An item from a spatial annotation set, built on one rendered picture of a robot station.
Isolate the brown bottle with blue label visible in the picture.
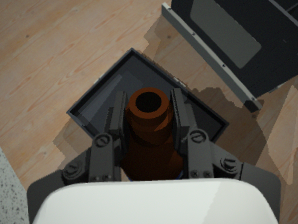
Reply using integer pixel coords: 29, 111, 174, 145
120, 87, 183, 182

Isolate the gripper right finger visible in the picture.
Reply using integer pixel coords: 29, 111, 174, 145
170, 88, 281, 224

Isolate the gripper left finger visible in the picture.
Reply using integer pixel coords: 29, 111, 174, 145
27, 91, 130, 224

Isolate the dark grey tray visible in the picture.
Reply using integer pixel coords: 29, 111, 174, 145
66, 47, 230, 143

